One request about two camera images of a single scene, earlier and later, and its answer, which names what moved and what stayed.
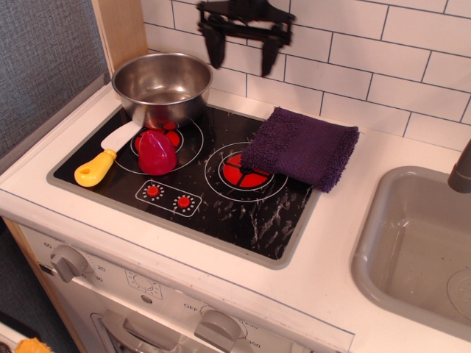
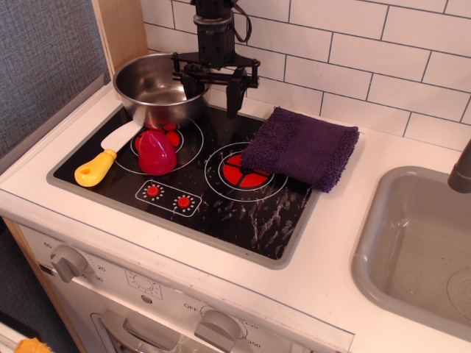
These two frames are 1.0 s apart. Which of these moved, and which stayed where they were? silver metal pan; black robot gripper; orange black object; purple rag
Moved: black robot gripper
Stayed: purple rag; silver metal pan; orange black object
